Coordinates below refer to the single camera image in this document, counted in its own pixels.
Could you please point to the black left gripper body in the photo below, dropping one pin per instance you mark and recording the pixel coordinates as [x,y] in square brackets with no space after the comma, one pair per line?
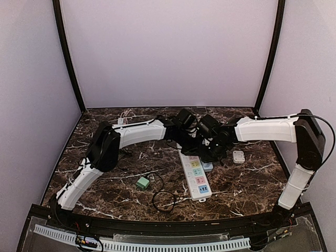
[189,146]

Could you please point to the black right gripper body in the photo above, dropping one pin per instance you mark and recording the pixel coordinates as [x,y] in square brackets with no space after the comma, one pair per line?
[215,151]

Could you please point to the grey-blue power strip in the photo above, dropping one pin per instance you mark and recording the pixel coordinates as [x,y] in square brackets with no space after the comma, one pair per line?
[207,167]

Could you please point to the white cube charger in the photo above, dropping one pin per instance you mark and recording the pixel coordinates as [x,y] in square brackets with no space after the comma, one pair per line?
[238,157]

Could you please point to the white multicolour power strip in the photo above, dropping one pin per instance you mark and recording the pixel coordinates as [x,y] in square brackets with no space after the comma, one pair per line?
[198,184]

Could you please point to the green plug adapter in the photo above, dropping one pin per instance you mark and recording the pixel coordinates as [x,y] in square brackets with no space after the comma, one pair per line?
[142,183]

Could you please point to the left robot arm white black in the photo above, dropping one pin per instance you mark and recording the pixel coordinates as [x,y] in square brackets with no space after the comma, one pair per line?
[102,155]

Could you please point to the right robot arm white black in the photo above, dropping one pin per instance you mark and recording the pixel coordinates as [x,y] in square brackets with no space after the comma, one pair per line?
[300,129]

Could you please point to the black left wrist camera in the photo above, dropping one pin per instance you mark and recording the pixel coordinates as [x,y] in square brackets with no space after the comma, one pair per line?
[185,120]

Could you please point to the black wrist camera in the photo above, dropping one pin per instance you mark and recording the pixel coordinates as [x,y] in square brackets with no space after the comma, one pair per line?
[185,120]
[208,127]

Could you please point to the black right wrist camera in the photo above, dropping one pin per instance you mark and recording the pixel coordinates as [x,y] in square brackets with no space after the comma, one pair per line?
[208,127]

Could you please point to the white slotted cable duct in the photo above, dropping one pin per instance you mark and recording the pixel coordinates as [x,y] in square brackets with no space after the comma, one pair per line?
[105,244]

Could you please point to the black front table rail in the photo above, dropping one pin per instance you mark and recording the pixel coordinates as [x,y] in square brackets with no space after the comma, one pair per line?
[249,225]

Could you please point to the black right frame post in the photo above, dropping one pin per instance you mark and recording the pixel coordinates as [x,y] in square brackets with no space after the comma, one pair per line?
[271,55]

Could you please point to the black frame post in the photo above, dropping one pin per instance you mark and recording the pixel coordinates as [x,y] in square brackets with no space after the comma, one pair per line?
[271,55]
[66,54]

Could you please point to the black left frame post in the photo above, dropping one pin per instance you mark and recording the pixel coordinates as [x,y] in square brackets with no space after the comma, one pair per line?
[66,54]

